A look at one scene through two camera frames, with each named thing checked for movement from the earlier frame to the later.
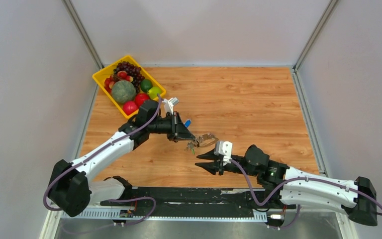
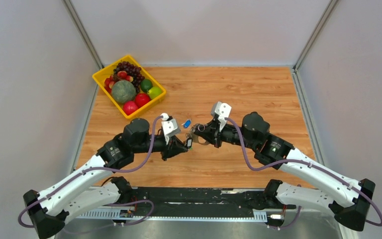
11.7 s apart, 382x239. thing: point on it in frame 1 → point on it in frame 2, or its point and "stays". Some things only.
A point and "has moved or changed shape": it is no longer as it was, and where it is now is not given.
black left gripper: x=178 y=131 → x=175 y=147
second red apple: x=130 y=107 stays
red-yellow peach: x=129 y=78 stays
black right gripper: x=211 y=156 → x=213 y=132
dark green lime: x=146 y=84 stays
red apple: x=140 y=97 stays
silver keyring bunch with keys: x=201 y=141 has moved or changed shape
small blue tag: x=187 y=123 stays
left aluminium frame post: x=83 y=33 stays
